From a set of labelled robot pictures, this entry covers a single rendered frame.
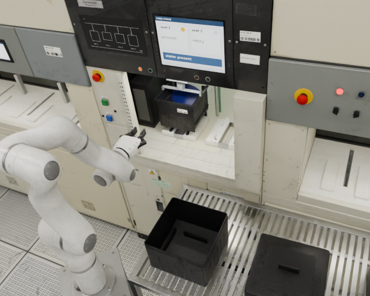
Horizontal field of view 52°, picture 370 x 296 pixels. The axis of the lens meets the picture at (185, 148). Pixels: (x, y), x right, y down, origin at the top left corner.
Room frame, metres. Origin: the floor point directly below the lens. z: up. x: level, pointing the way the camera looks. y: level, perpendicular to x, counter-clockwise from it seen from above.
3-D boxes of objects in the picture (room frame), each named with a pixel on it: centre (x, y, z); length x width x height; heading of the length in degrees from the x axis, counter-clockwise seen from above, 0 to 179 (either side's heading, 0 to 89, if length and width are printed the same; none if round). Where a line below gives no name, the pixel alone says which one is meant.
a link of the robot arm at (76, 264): (0.90, 0.50, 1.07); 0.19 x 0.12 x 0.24; 58
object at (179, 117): (1.74, -0.02, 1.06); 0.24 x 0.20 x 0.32; 60
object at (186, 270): (0.98, 0.04, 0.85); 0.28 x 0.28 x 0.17; 60
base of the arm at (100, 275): (0.88, 0.48, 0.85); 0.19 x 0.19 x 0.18
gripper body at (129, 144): (1.25, 0.25, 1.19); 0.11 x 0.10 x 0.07; 151
